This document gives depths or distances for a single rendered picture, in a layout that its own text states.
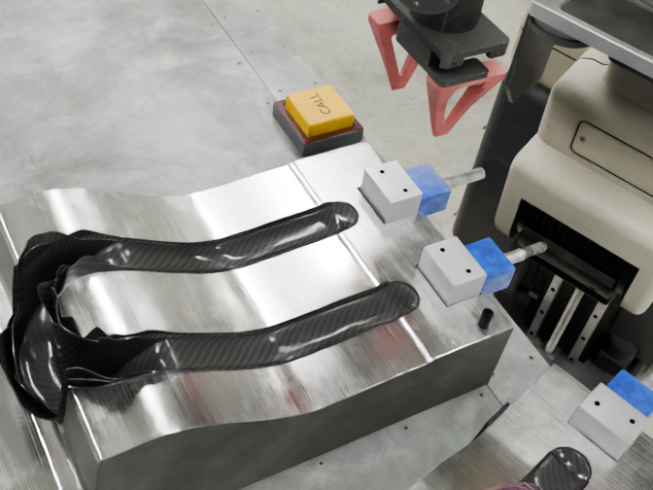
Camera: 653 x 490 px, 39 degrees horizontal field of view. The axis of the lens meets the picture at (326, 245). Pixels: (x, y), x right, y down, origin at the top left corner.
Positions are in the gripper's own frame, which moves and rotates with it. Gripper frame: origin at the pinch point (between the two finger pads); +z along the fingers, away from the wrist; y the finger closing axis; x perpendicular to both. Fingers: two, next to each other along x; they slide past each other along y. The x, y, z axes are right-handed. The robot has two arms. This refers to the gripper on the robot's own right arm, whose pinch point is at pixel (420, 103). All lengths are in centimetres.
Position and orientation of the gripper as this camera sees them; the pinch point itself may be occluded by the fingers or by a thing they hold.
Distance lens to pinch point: 81.5
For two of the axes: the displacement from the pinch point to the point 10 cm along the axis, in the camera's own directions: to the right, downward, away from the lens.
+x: 8.6, -2.8, 4.2
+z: -1.3, 6.8, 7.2
